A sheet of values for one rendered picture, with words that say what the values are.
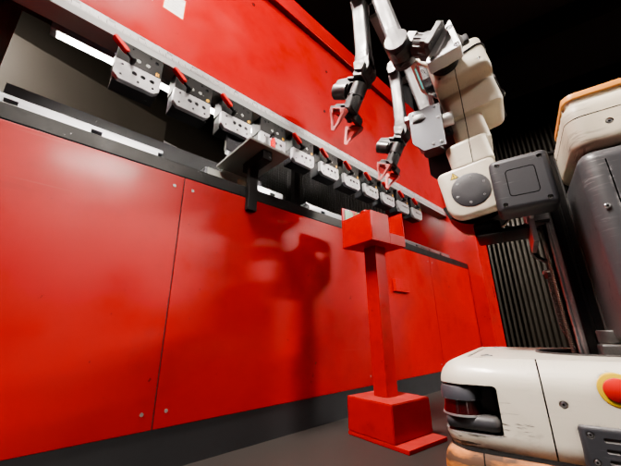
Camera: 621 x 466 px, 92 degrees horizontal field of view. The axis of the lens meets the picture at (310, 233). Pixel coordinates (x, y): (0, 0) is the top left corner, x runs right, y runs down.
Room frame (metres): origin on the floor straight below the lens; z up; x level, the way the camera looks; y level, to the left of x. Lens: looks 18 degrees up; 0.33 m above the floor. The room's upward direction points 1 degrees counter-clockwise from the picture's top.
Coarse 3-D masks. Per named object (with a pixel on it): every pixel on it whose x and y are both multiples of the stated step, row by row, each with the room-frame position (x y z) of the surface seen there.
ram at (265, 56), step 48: (48, 0) 0.67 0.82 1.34; (96, 0) 0.74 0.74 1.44; (144, 0) 0.84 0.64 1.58; (192, 0) 0.95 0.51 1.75; (240, 0) 1.11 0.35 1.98; (144, 48) 0.86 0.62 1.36; (192, 48) 0.97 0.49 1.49; (240, 48) 1.12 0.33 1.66; (288, 48) 1.33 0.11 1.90; (288, 96) 1.33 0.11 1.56; (336, 144) 1.59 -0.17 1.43; (432, 192) 2.47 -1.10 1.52
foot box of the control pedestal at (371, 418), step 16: (352, 400) 1.19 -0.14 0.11; (368, 400) 1.13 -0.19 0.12; (384, 400) 1.11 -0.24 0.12; (400, 400) 1.11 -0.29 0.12; (416, 400) 1.12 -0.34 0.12; (352, 416) 1.19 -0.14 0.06; (368, 416) 1.13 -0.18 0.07; (384, 416) 1.07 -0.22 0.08; (400, 416) 1.07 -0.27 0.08; (416, 416) 1.12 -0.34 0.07; (352, 432) 1.19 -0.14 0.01; (368, 432) 1.13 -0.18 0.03; (384, 432) 1.08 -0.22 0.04; (400, 432) 1.07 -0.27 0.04; (416, 432) 1.11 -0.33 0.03; (400, 448) 1.03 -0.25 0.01; (416, 448) 1.03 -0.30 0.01
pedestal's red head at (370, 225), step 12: (360, 216) 1.11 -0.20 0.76; (372, 216) 1.08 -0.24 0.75; (384, 216) 1.12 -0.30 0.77; (396, 216) 1.21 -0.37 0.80; (348, 228) 1.16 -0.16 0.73; (360, 228) 1.11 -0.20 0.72; (372, 228) 1.07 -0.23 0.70; (384, 228) 1.12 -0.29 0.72; (396, 228) 1.21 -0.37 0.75; (348, 240) 1.17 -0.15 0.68; (360, 240) 1.11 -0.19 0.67; (372, 240) 1.09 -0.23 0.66; (384, 240) 1.11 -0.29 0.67; (396, 240) 1.16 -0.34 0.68
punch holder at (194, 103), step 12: (180, 84) 0.96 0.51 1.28; (192, 84) 0.99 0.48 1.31; (168, 96) 0.99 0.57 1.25; (180, 96) 0.96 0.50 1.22; (192, 96) 0.99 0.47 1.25; (204, 96) 1.02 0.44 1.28; (168, 108) 0.98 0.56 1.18; (180, 108) 0.97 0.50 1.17; (192, 108) 1.00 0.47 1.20; (204, 108) 1.03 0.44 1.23; (180, 120) 1.04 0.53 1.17; (192, 120) 1.04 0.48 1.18; (204, 120) 1.05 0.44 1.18
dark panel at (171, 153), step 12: (24, 96) 1.04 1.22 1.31; (36, 96) 1.06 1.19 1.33; (48, 108) 1.09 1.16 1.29; (60, 108) 1.12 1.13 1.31; (72, 108) 1.15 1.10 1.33; (84, 120) 1.18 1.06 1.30; (96, 120) 1.21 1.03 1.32; (120, 132) 1.28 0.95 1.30; (132, 132) 1.32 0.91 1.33; (156, 144) 1.40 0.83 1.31; (168, 144) 1.44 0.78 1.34; (168, 156) 1.45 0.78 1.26; (180, 156) 1.49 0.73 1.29; (192, 156) 1.54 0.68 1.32; (216, 168) 1.64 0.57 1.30
